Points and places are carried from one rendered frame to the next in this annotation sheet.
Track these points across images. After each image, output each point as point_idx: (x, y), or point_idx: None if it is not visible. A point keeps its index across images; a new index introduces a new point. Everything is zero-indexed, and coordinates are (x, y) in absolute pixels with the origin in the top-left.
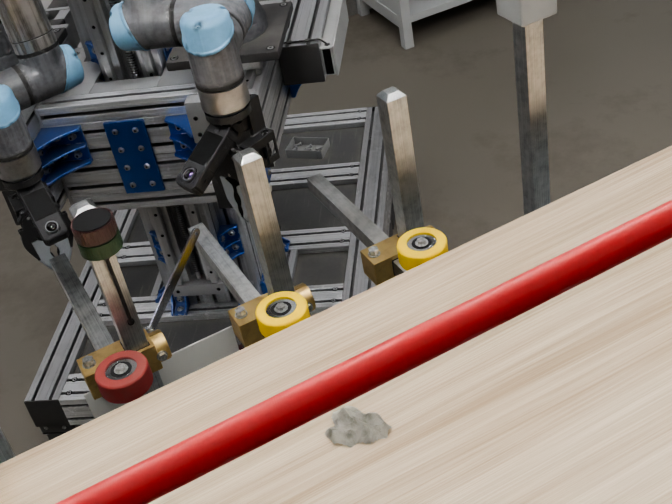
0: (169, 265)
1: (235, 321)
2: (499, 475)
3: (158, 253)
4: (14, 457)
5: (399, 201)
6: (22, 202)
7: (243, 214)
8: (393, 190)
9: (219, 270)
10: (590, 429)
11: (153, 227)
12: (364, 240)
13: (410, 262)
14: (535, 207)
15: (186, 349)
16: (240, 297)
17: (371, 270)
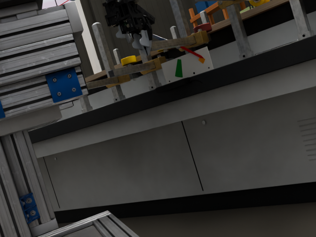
0: (49, 199)
1: (162, 56)
2: None
3: (27, 218)
4: (243, 11)
5: (110, 59)
6: (140, 9)
7: (130, 36)
8: (107, 56)
9: (136, 65)
10: None
11: (18, 195)
12: (110, 81)
13: (135, 57)
14: (87, 95)
15: (175, 59)
16: (149, 62)
17: (127, 75)
